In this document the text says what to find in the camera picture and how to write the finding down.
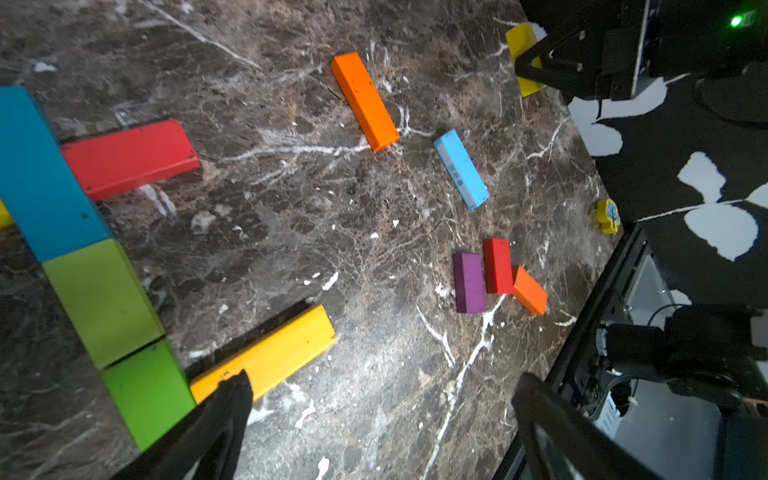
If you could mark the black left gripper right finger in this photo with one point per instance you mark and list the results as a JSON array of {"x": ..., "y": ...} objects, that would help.
[{"x": 560, "y": 443}]

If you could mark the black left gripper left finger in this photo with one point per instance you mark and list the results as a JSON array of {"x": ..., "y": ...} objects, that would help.
[{"x": 206, "y": 443}]

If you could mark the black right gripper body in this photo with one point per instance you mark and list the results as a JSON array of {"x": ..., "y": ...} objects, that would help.
[{"x": 596, "y": 53}]

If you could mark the green block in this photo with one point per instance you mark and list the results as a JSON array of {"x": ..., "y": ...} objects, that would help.
[{"x": 150, "y": 391}]

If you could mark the yellow long block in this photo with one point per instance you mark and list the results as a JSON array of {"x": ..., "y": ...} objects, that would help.
[{"x": 273, "y": 359}]

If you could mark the purple block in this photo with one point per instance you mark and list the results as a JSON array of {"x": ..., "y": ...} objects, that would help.
[{"x": 469, "y": 283}]

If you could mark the light yellow-green block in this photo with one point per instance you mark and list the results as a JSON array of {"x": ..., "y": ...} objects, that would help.
[{"x": 105, "y": 301}]

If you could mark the red block group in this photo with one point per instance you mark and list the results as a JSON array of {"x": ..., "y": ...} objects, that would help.
[{"x": 498, "y": 266}]

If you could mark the orange long block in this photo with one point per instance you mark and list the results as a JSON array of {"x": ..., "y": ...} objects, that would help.
[{"x": 364, "y": 100}]

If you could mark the red-orange small block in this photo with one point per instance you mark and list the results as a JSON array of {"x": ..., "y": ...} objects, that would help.
[{"x": 113, "y": 164}]

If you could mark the yellow small block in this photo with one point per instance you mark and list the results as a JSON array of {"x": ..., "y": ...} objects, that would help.
[{"x": 5, "y": 218}]

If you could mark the cyan block group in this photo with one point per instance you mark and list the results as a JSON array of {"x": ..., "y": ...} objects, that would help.
[
  {"x": 461, "y": 169},
  {"x": 38, "y": 187}
]

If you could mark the orange block lower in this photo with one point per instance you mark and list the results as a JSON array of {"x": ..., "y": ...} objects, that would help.
[{"x": 529, "y": 292}]

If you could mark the yellow blue small toy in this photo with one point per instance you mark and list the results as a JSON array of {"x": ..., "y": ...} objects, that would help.
[{"x": 608, "y": 216}]

